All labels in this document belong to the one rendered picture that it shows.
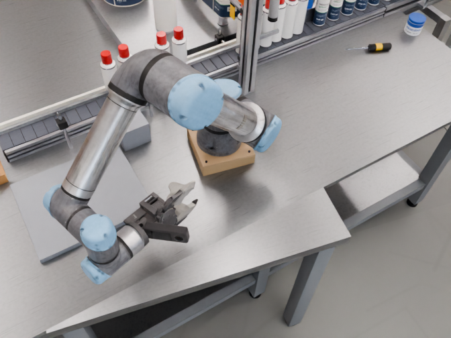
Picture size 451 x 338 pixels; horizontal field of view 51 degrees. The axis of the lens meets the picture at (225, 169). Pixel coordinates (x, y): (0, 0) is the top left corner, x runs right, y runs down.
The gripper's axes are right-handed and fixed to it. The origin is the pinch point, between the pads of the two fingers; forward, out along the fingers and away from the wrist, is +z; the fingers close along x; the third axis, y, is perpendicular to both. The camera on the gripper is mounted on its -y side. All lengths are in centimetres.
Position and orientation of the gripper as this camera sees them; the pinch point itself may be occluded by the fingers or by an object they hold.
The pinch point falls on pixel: (195, 194)
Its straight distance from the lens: 132.3
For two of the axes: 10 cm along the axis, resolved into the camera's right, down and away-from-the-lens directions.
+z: 6.6, -5.6, 5.0
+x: 0.5, 6.9, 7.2
